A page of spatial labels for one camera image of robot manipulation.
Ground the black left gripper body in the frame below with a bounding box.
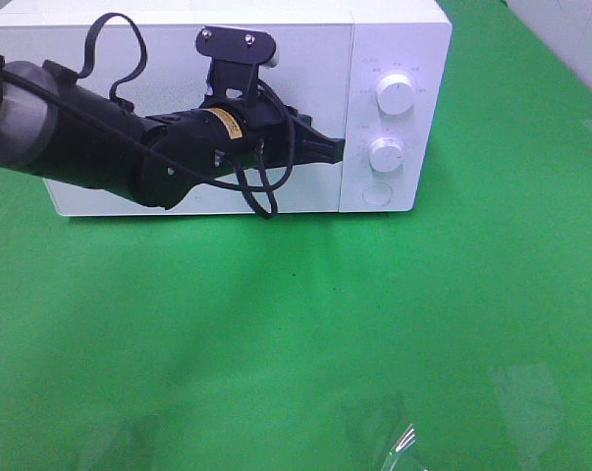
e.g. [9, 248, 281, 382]
[200, 59, 310, 167]

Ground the left silver black wrist camera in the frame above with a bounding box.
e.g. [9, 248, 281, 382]
[195, 26, 280, 68]

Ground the white microwave oven body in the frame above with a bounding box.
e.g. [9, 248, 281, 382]
[0, 1, 453, 212]

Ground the white round knob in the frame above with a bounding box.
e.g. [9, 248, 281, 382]
[376, 73, 415, 116]
[367, 137, 405, 174]

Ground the white microwave door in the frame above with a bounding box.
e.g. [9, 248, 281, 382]
[0, 18, 351, 216]

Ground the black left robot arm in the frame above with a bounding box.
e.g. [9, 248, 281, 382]
[0, 56, 345, 211]

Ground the clear plastic film piece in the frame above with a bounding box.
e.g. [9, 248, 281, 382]
[378, 423, 427, 471]

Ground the round door release button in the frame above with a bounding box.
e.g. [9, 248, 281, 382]
[362, 183, 393, 207]

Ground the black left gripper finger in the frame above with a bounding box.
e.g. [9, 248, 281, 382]
[297, 115, 345, 165]

